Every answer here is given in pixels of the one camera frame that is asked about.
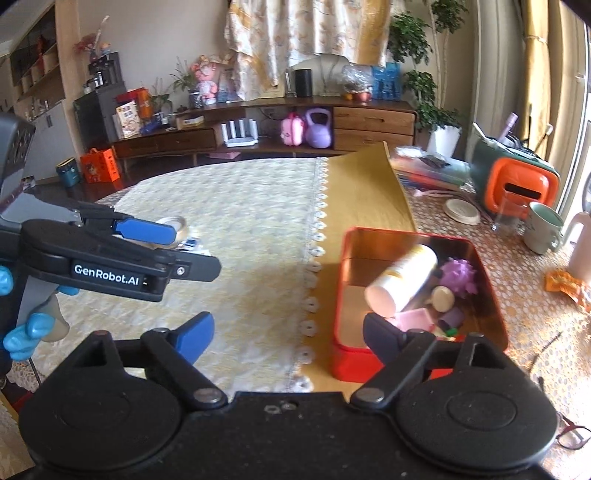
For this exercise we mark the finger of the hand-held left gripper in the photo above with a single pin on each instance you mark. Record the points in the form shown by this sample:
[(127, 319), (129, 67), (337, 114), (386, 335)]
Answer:
[(194, 268), (147, 230)]

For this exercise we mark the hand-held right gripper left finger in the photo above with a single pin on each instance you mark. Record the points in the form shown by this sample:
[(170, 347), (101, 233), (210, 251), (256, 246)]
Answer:
[(196, 339)]

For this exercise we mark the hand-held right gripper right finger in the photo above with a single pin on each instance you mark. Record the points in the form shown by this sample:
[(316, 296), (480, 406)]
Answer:
[(378, 339)]

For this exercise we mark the red tin box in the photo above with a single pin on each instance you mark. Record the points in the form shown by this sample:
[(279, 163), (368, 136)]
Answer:
[(355, 360)]

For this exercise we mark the pink ribbed soap dish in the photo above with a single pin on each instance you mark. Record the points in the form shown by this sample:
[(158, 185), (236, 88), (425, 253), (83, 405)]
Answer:
[(415, 318)]

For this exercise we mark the yellow and white bottle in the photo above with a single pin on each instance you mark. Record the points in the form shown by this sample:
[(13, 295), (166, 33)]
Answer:
[(401, 281)]

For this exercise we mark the person's left hand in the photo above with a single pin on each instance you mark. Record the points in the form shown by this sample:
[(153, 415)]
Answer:
[(27, 334)]

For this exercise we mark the white tape roll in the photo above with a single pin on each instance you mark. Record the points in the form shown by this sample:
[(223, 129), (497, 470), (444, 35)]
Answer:
[(178, 225)]

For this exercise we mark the teal bucket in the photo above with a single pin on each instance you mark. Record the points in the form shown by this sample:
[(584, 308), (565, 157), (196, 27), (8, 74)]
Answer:
[(68, 174)]

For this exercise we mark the purple cylinder toy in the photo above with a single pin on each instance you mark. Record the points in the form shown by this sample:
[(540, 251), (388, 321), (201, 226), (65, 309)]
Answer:
[(452, 317)]

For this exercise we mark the orange gift bag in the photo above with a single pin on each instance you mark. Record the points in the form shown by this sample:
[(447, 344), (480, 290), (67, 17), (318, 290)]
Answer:
[(99, 166)]

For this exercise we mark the purple spiky ball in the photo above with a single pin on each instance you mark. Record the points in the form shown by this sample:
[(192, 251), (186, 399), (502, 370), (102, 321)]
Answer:
[(458, 275)]

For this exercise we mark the printed snack box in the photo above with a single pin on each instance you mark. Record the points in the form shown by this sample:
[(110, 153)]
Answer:
[(128, 121)]

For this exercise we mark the white floor cabinet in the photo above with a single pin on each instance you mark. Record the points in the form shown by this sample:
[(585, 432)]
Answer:
[(51, 138)]

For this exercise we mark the flat cardboard box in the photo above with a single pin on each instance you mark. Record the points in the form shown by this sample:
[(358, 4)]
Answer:
[(190, 122)]

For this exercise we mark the black mini fridge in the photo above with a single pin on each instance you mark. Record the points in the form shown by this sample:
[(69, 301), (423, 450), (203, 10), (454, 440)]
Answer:
[(94, 115)]

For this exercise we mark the red gift box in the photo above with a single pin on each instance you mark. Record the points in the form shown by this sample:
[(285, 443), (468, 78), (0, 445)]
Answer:
[(138, 99)]

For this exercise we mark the white router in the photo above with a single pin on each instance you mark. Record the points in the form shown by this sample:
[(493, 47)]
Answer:
[(240, 136)]

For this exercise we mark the plant in dark vase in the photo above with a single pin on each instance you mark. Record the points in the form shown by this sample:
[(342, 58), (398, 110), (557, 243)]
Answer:
[(194, 98)]

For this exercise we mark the white plate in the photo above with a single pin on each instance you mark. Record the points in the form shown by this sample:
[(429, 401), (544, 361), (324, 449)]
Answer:
[(461, 211)]

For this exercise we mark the patterned lace tablecloth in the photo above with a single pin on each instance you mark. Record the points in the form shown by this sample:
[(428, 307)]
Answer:
[(521, 286)]

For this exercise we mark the pink plush doll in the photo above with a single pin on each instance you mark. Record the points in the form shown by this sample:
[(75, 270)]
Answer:
[(207, 81)]

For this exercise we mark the coffee machine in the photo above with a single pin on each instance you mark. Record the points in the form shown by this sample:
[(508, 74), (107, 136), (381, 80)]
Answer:
[(105, 69)]

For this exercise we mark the pink toy backpack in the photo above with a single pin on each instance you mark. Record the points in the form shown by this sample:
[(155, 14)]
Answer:
[(293, 131)]

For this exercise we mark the stack of colourful folders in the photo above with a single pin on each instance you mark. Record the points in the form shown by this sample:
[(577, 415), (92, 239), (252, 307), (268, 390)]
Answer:
[(429, 170)]

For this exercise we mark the clear drinking glass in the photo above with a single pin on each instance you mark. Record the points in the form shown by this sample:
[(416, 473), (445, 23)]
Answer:
[(507, 214)]

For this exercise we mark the purple kettlebell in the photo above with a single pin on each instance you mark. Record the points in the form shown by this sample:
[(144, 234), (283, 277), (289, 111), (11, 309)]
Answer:
[(318, 131)]

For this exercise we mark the pale green mug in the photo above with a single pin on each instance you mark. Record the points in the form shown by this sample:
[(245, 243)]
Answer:
[(542, 228)]

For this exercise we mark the orange snack packet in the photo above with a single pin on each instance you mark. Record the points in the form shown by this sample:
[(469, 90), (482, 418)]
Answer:
[(570, 288)]

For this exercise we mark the orange and green appliance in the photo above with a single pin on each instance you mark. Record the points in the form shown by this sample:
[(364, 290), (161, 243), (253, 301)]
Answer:
[(521, 182)]

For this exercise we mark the black speaker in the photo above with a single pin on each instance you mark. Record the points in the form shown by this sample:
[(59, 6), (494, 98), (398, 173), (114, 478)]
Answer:
[(303, 83)]

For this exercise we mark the red framed eyeglasses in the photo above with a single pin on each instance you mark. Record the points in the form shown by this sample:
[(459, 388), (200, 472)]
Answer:
[(572, 431)]

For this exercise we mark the wooden tv cabinet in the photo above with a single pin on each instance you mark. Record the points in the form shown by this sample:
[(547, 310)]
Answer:
[(369, 122)]

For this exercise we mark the clear plastic bag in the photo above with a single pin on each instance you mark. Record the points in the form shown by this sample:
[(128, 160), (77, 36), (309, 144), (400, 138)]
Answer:
[(356, 81)]

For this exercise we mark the floral curtain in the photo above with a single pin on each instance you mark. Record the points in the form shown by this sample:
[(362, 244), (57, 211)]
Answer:
[(300, 32)]

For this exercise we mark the blue box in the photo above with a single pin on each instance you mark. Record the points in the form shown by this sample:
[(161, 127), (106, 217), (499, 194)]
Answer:
[(387, 81)]

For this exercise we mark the tall green potted tree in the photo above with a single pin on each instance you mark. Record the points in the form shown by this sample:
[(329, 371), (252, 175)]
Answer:
[(415, 41)]

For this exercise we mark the yellow curtain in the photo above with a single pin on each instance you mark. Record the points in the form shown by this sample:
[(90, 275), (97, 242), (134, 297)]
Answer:
[(535, 69)]

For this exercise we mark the wooden wall shelf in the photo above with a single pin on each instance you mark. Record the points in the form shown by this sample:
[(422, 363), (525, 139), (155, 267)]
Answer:
[(39, 60)]

